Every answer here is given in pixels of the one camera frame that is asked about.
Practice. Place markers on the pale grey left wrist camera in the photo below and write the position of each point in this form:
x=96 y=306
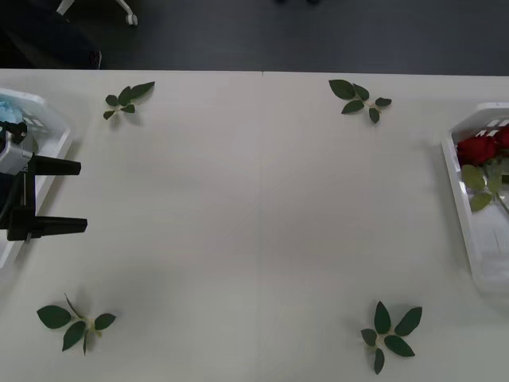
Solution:
x=12 y=155

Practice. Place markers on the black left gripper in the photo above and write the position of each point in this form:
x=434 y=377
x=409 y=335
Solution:
x=26 y=199

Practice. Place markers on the white chair base with casters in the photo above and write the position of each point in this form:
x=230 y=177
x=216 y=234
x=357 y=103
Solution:
x=125 y=8

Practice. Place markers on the pale blue artificial flower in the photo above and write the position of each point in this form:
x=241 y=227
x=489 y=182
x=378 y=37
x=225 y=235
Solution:
x=8 y=111

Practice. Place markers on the shallow white box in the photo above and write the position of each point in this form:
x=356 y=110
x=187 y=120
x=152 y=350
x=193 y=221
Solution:
x=55 y=135
x=489 y=246

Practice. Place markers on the green leaf twig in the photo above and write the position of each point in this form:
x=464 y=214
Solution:
x=397 y=344
x=53 y=316
x=129 y=93
x=344 y=89

